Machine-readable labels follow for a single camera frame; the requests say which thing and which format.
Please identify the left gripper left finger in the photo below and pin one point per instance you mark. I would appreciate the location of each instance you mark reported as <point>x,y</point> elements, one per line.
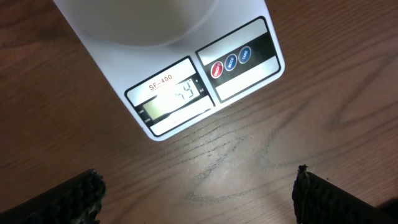
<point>76,201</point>

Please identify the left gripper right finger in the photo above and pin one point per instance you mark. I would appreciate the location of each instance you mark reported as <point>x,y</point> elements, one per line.
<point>316,201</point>

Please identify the white digital kitchen scale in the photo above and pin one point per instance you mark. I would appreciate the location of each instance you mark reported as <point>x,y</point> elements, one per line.
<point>174,63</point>

